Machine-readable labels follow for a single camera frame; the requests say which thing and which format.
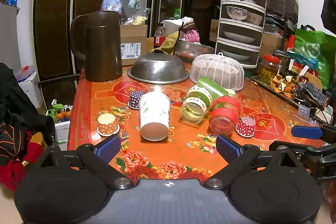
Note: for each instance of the cola bottle red label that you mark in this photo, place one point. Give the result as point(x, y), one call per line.
point(159, 36)

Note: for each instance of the brown thermos jug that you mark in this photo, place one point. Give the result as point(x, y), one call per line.
point(101, 48)

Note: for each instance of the small bottles cluster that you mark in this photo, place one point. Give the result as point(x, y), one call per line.
point(59, 111)

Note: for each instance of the red patterned bowl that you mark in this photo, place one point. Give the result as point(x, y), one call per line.
point(255, 18)

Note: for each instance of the white paper cup green print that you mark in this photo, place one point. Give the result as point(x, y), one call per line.
point(153, 113)

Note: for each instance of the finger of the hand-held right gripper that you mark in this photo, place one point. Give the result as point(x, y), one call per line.
point(307, 132)
point(317, 158)

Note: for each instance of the tray of dried peels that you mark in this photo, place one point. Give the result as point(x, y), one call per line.
point(284, 86)

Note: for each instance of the white storage box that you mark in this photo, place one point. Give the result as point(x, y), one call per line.
point(62, 134)

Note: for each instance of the white carton box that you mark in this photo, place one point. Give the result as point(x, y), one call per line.
point(30, 87)

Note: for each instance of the green lidded glass jar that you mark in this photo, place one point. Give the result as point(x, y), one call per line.
point(199, 100)

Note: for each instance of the pickle jar red lid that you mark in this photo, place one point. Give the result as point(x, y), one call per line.
point(268, 69)

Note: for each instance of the purple dotted paper baking cup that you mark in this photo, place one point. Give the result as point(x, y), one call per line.
point(136, 99)

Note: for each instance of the pink cloth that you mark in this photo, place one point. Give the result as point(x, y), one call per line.
point(191, 36)

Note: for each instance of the cardboard box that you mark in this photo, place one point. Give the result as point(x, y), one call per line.
point(134, 43)

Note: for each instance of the yellow green cloth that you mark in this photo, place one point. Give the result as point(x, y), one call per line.
point(169, 43)

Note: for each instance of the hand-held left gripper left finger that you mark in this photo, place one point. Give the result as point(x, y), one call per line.
point(109, 148)

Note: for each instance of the orange dotted paper baking cup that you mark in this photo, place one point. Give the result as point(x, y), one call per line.
point(107, 124)

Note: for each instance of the white plate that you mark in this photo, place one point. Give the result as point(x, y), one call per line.
point(239, 37)
point(235, 55)

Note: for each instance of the dark clothing pile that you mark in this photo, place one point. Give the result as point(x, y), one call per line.
point(18, 119)

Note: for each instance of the green shopping bag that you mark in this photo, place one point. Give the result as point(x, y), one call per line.
point(315, 53)

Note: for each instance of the white plastic mesh food cover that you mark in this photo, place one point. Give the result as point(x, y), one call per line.
point(218, 69)

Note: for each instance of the red lidded glass jar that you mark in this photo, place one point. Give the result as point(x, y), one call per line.
point(225, 115)

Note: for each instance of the metal colander bowl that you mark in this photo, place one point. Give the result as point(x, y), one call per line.
point(157, 66)

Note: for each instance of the dark hanging jacket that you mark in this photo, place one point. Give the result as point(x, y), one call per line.
point(329, 8)

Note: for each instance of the red dotted paper baking cup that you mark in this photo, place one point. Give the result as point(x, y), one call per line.
point(246, 127)

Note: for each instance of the white refrigerator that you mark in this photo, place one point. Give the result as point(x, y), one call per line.
point(9, 35)

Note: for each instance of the blue patterned bowl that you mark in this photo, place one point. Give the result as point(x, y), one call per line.
point(237, 13)

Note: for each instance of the metal basin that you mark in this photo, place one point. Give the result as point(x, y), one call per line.
point(194, 49)

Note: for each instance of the dark knit glove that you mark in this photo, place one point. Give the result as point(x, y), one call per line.
point(313, 92)

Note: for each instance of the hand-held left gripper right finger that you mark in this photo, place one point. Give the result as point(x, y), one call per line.
point(229, 151)

